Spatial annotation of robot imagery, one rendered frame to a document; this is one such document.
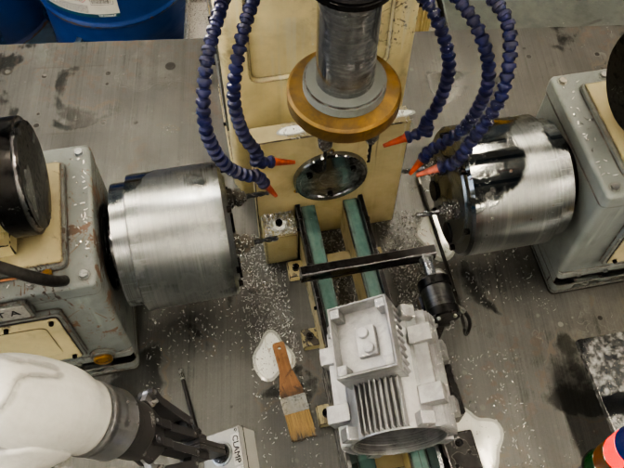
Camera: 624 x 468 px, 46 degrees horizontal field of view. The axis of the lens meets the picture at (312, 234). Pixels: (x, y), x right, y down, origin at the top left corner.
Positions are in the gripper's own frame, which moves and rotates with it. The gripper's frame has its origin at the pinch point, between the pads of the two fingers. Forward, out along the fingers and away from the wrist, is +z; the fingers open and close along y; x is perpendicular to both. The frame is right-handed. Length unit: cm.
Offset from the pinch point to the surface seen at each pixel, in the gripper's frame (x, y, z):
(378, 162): -32, 51, 25
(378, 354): -25.8, 9.3, 12.3
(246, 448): -3.5, 0.1, 6.3
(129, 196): 3.6, 43.0, -8.1
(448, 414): -32.0, -0.9, 20.1
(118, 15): 51, 180, 60
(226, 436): -1.1, 2.3, 4.8
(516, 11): -78, 190, 164
